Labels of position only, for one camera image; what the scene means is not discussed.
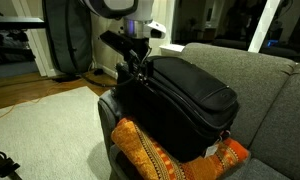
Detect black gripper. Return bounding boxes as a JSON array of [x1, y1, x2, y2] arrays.
[[123, 35, 155, 82]]

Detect black fabric suitcase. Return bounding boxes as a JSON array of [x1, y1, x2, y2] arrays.
[[115, 55, 240, 163]]

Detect white window sill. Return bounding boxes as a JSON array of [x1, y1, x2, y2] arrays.
[[159, 43, 186, 56]]

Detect black power adapter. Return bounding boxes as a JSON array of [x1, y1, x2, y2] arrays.
[[93, 67, 105, 76]]

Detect orange patterned blanket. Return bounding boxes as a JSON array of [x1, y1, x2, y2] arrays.
[[110, 116, 250, 180]]

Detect dark grey padded case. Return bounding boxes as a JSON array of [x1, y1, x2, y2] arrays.
[[42, 0, 94, 75]]

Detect white luggage tag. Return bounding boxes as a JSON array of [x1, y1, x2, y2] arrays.
[[203, 143, 220, 159]]

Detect cream carpet rug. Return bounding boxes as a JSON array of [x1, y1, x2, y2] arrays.
[[0, 85, 113, 180]]

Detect grey fabric sofa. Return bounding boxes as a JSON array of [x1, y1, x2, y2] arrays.
[[97, 42, 300, 180]]

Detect black shelf board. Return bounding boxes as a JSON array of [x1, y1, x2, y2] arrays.
[[0, 16, 46, 30]]

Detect black tripod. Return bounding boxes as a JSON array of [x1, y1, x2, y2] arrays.
[[0, 134, 23, 180]]

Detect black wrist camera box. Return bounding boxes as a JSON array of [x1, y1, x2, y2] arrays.
[[99, 29, 132, 52]]

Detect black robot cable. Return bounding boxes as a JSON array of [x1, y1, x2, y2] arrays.
[[80, 49, 142, 89]]

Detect white slanted post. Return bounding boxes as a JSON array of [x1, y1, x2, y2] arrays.
[[248, 0, 282, 54]]

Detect thin orange floor cable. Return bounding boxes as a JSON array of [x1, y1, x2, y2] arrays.
[[0, 77, 91, 123]]

